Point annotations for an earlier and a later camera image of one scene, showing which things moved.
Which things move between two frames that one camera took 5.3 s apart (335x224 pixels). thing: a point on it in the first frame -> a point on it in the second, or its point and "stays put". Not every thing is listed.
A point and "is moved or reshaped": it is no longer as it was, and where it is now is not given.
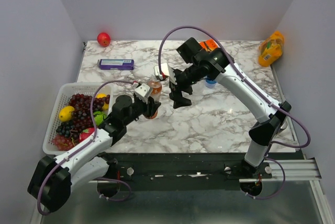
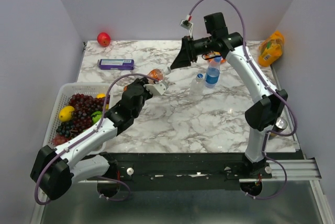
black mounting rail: x=188 y=168 stays put
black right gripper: x=175 y=94 -> x=187 y=55
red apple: x=103 y=39 stays put
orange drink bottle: x=156 y=89 is moved or reshaped
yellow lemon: x=65 y=114 stays put
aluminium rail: x=296 y=170 stays put
